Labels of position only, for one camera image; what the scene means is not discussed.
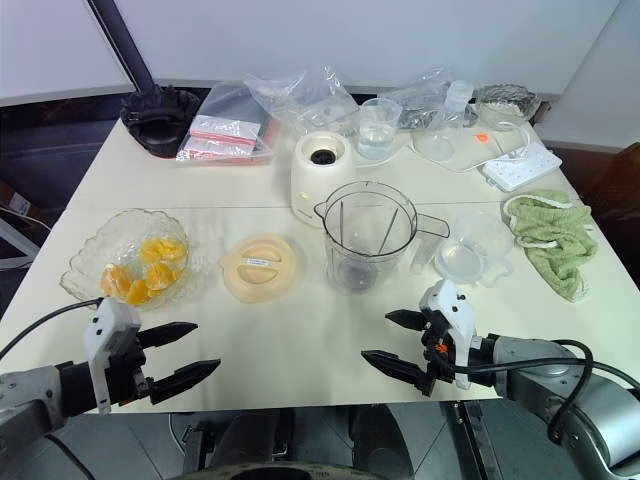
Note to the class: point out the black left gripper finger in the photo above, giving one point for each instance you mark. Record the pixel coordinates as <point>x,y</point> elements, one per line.
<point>185,379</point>
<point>167,334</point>

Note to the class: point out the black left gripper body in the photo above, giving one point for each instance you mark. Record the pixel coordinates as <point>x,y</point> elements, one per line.
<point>127,375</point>

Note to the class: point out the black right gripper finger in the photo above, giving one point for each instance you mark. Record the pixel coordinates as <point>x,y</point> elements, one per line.
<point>407,320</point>
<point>395,367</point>

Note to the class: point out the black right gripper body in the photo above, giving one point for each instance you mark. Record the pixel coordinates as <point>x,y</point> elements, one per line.
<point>436,357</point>

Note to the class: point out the clear blender jar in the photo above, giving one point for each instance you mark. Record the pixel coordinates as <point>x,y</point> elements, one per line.
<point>350,260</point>

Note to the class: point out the peeled orange segment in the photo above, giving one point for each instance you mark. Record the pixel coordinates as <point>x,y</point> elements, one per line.
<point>137,293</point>
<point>114,281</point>
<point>161,276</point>
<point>151,250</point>
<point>175,250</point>

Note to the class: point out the cream blender lid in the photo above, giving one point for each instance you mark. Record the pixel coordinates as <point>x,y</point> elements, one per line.
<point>257,267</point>

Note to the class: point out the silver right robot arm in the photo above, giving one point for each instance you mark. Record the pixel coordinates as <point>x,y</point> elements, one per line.
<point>550,370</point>

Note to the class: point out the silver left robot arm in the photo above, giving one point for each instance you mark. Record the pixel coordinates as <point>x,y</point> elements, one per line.
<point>30,395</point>

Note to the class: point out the bag of orange fruit pieces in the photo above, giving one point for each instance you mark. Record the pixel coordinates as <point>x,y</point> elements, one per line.
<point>100,240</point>

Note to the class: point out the clear plastic measuring cup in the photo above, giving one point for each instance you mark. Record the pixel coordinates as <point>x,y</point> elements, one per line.
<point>467,255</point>

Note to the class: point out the green knitted towel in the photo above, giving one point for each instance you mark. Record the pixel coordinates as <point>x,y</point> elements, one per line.
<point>555,235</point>

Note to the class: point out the cream blender base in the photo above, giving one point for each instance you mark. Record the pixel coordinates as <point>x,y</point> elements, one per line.
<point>310,175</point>

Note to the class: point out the clear glass flask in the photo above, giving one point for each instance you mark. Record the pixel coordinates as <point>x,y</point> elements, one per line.
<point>437,142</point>

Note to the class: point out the white power strip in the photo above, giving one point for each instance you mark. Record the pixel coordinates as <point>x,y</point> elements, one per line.
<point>522,167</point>

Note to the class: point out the clear measuring beaker with water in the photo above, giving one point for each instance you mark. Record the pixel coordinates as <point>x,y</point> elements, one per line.
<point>377,130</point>

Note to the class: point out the small orange tag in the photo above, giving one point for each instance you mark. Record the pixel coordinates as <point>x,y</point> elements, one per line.
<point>482,136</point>

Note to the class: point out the zip bag with red packets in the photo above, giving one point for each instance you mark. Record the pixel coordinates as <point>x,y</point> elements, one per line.
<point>225,135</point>

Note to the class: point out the clear plastic bag with dark contents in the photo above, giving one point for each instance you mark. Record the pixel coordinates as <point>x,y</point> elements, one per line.
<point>415,100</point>

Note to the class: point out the small clear plastic bottle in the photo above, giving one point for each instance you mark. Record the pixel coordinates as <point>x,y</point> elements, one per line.
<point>459,97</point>

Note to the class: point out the large crumpled clear plastic bag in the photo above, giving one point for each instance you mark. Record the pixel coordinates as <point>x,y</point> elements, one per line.
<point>295,100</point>

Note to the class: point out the dark bulky object beside table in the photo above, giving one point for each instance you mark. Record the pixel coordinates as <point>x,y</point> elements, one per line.
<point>617,180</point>

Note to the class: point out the black slanted pole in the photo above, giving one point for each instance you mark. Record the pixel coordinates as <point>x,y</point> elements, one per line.
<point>122,45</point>

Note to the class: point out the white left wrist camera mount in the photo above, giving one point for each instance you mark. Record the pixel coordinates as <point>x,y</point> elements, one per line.
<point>102,340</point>

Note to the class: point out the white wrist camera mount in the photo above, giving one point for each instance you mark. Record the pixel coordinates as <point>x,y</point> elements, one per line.
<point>457,315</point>
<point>102,340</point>

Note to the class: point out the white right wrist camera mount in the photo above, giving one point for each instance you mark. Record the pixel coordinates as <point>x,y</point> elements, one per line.
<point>457,315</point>

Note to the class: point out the black metal table rail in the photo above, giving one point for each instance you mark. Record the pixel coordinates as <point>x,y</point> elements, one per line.
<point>475,440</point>

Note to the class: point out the white metal frame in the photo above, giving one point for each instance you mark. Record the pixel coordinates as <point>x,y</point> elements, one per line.
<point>20,245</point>

